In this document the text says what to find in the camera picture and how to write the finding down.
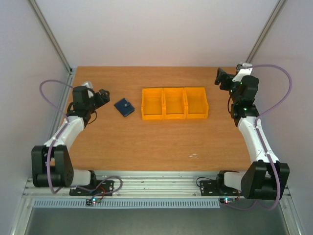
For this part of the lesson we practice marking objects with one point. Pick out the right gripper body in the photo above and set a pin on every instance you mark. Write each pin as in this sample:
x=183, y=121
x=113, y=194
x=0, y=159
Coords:
x=222, y=78

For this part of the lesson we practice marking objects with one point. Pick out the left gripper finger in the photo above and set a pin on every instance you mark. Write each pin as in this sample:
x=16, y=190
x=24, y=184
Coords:
x=104, y=93
x=105, y=99

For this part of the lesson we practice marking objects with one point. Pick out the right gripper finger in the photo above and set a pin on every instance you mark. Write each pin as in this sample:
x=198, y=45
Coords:
x=222, y=74
x=219, y=79

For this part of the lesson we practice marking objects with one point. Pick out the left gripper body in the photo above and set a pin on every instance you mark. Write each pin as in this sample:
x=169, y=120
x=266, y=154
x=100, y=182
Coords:
x=97, y=104

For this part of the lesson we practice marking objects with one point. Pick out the blue card holder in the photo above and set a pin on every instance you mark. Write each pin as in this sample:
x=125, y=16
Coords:
x=124, y=107

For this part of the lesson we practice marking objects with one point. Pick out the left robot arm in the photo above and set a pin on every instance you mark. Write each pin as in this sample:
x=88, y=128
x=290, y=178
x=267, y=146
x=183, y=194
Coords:
x=51, y=163

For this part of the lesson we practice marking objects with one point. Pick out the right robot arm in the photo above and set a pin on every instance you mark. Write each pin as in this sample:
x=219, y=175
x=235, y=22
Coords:
x=266, y=177

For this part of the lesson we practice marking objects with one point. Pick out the right yellow bin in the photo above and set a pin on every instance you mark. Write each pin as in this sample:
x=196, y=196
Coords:
x=197, y=104

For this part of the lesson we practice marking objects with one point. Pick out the yellow bin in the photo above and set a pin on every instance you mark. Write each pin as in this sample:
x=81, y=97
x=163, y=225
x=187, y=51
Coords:
x=197, y=104
x=152, y=104
x=174, y=103

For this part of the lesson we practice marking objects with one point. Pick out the left yellow bin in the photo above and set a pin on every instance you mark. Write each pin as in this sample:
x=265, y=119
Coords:
x=152, y=104

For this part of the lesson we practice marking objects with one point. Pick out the middle yellow bin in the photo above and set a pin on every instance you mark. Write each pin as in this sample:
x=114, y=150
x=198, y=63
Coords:
x=174, y=103

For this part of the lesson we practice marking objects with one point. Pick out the left circuit board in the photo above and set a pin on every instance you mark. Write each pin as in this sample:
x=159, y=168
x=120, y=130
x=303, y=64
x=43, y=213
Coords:
x=93, y=201

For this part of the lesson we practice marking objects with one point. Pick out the circuit board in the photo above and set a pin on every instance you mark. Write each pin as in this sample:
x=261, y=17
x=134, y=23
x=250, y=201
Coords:
x=228, y=200
x=93, y=201

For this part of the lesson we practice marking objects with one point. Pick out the right circuit board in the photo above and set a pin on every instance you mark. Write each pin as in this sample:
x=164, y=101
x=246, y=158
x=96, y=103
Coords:
x=228, y=200

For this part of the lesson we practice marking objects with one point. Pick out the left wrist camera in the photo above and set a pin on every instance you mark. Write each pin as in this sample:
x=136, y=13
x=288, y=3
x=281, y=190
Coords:
x=89, y=86

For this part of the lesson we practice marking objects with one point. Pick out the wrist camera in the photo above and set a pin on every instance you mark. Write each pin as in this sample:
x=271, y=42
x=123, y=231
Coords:
x=241, y=71
x=89, y=86

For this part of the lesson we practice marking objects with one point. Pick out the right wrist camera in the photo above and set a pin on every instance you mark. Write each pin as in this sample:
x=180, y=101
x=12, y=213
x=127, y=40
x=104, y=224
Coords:
x=241, y=71

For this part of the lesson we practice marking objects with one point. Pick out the right aluminium frame post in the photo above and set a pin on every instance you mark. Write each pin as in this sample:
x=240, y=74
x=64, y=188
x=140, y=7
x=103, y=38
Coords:
x=266, y=29

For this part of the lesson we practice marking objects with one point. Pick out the aluminium frame post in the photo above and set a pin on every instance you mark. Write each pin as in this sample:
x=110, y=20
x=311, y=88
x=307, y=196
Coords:
x=266, y=29
x=42, y=20

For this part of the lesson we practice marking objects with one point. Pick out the left aluminium frame post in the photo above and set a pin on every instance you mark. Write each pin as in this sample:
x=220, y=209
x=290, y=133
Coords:
x=42, y=20

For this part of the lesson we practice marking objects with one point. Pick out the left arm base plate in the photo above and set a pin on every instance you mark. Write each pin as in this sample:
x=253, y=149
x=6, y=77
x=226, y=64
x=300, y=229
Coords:
x=91, y=190

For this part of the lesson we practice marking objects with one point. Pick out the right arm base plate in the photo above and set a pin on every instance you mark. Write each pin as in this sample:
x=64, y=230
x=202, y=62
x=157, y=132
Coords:
x=210, y=188

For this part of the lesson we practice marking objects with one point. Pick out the aluminium rail base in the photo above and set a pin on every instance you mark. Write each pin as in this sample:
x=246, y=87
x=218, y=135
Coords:
x=157, y=184

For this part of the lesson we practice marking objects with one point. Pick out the grey slotted cable duct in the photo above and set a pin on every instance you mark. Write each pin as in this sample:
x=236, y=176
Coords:
x=196, y=203

